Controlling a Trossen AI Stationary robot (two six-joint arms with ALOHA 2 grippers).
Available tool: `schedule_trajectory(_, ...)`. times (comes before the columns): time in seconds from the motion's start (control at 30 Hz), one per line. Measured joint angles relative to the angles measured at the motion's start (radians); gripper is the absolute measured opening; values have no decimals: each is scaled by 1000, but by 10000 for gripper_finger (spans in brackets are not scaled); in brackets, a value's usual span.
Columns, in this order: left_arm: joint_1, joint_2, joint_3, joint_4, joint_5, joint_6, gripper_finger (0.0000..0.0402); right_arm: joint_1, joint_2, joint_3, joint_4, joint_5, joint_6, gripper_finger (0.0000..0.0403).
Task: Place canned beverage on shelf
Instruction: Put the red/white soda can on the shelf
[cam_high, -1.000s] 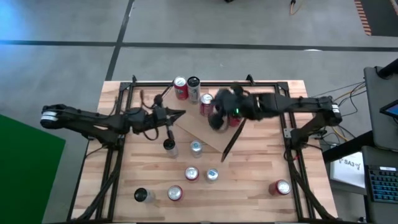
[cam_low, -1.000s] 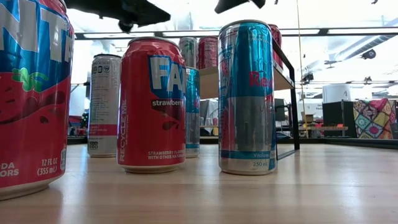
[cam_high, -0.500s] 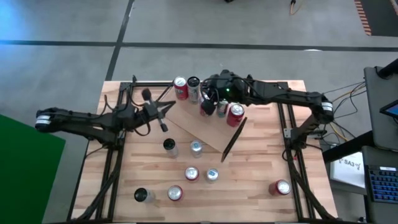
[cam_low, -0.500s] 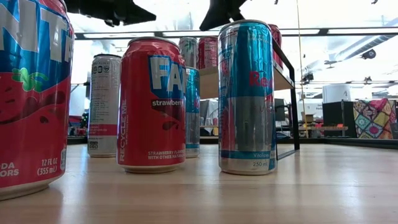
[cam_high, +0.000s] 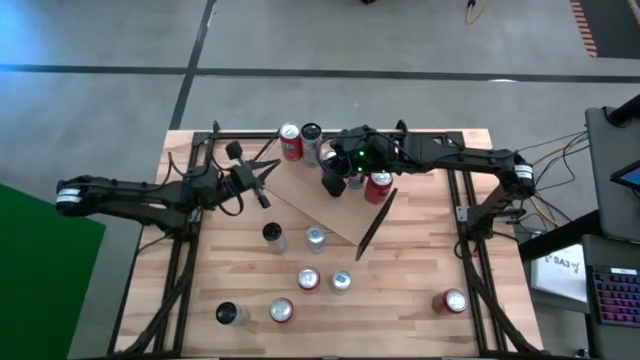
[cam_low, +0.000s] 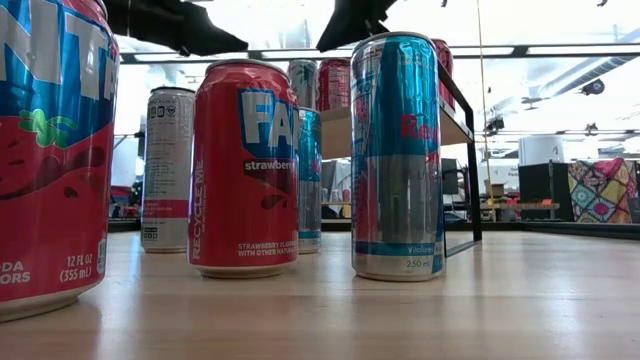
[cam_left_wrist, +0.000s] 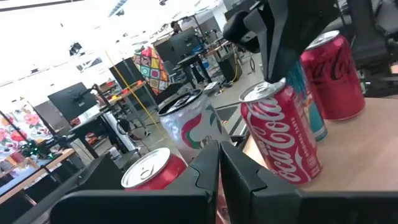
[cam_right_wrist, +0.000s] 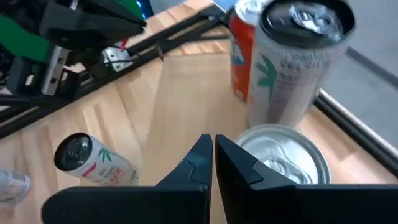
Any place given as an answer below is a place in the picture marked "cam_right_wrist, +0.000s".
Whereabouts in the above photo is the green floor mat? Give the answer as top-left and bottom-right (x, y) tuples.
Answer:
(0, 0), (147, 63)

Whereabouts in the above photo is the red cola can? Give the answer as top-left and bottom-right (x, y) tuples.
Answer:
(234, 123), (332, 185)

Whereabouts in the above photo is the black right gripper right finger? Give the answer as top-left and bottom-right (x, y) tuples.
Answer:
(214, 134), (398, 224)

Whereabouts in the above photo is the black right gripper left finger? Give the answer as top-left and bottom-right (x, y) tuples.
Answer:
(41, 133), (215, 224)

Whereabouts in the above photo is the white Celsius can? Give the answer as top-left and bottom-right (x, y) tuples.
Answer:
(247, 0), (357, 128)
(53, 132), (139, 187)

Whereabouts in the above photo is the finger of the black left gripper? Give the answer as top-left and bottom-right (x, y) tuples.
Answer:
(80, 0), (147, 26)
(49, 14), (146, 50)

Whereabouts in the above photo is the wooden shelf black metal frame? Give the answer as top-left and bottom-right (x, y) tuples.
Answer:
(139, 51), (398, 224)

